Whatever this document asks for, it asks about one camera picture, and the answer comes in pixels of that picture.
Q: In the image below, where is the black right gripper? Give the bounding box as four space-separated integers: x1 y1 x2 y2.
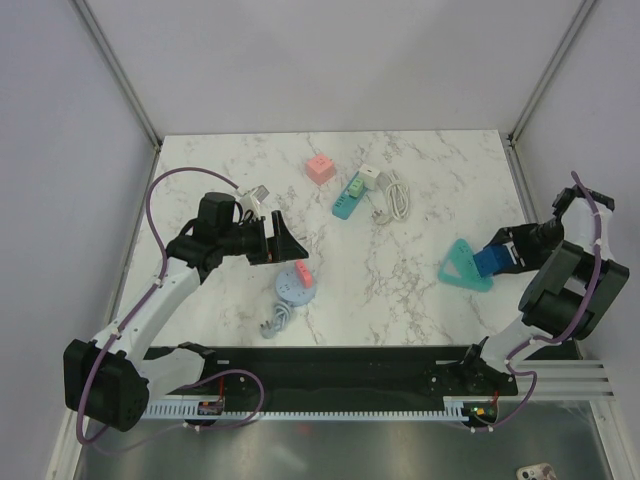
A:
486 217 565 276

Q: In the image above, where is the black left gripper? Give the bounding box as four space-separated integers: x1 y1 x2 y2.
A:
219 211 307 266

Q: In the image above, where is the blue cube socket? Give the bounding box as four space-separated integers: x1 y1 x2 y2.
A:
473 245 516 278

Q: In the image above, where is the pink plug adapter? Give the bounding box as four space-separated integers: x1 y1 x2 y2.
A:
294 260 314 289

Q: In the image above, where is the teal power strip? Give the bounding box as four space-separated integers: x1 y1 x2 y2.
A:
331 186 367 220

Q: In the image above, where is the pink cube socket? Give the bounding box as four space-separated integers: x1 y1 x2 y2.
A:
305 154 336 185

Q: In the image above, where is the green cube plug adapter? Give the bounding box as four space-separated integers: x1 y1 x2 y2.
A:
347 174 366 199

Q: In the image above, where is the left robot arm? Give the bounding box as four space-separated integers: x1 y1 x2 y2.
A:
63 192 309 432

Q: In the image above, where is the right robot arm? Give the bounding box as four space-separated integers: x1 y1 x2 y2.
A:
457 184 629 394

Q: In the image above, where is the light blue round socket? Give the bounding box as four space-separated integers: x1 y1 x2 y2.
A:
275 267 317 307

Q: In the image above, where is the teal wedge-shaped socket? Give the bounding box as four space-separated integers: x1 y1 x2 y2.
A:
437 238 493 293

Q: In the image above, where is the white cube socket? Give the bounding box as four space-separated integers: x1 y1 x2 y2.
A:
357 164 381 191

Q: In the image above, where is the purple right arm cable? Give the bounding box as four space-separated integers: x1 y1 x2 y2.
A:
462 171 609 434

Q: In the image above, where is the white coiled power cable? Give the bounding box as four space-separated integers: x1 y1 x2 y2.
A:
369 169 414 225

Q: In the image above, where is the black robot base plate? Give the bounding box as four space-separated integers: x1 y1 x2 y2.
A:
159 344 519 414

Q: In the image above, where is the white slotted cable duct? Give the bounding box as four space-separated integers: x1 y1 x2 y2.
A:
141 395 469 422

